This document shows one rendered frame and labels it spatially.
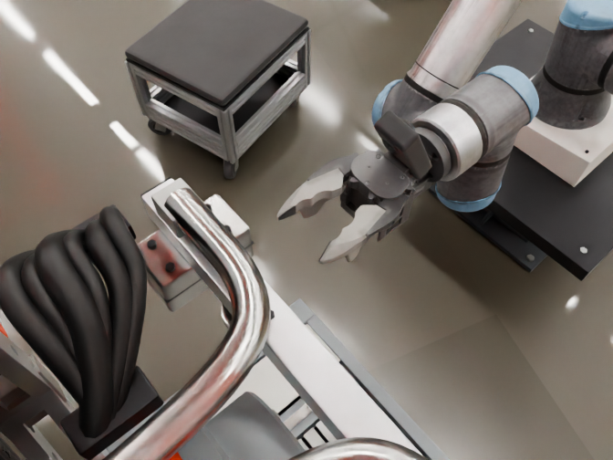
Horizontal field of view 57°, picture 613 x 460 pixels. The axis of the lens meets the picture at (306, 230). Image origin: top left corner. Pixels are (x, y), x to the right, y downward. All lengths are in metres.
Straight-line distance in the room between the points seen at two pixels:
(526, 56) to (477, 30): 0.87
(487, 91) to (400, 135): 0.19
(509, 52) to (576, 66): 0.41
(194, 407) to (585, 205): 1.19
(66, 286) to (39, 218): 1.43
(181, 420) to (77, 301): 0.09
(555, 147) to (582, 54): 0.21
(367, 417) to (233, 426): 0.12
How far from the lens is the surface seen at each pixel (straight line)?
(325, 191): 0.64
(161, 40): 1.66
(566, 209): 1.41
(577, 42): 1.33
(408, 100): 0.89
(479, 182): 0.83
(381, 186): 0.64
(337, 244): 0.60
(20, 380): 0.63
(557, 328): 1.60
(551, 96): 1.42
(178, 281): 0.47
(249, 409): 0.46
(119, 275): 0.37
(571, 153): 1.40
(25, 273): 0.39
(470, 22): 0.88
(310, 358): 0.39
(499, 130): 0.75
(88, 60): 2.21
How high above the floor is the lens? 1.35
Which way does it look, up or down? 57 degrees down
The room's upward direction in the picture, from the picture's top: straight up
